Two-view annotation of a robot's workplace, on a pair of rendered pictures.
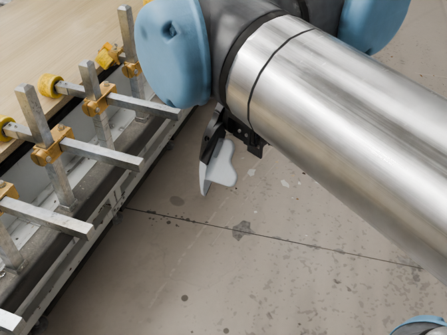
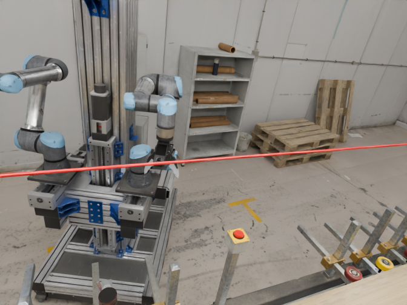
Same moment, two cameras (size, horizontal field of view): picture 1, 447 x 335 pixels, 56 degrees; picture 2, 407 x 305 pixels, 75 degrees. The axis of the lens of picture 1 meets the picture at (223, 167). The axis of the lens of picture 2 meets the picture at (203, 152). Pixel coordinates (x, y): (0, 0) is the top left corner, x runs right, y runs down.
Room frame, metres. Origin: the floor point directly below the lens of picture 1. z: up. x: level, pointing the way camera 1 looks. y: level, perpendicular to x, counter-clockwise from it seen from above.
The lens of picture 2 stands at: (0.46, 1.37, 2.01)
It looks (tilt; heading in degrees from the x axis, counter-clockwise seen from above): 28 degrees down; 223
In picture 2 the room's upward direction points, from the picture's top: 9 degrees clockwise
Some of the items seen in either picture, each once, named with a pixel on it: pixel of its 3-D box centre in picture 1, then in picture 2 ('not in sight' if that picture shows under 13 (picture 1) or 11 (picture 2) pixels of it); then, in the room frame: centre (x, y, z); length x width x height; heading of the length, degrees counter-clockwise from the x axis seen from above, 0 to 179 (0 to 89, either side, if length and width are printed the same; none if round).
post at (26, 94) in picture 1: (49, 155); not in sight; (0.92, 0.51, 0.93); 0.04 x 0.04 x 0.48; 69
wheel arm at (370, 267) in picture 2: not in sight; (350, 247); (-1.17, 1.23, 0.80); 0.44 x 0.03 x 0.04; 69
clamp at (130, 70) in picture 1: (136, 63); not in sight; (1.40, 0.32, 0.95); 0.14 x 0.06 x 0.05; 159
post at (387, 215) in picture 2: not in sight; (373, 239); (-1.19, 1.31, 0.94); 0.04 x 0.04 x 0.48; 69
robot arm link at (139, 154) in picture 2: not in sight; (141, 157); (-0.25, 0.22, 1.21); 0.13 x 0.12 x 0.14; 143
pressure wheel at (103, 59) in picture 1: (106, 57); not in sight; (1.47, 0.45, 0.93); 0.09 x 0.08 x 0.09; 69
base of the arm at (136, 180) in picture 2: not in sight; (139, 174); (-0.25, 0.21, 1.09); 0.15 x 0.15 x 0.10
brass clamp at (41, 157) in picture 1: (52, 145); not in sight; (0.94, 0.50, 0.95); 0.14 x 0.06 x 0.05; 159
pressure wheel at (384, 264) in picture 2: not in sight; (381, 268); (-1.10, 1.41, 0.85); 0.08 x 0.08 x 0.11
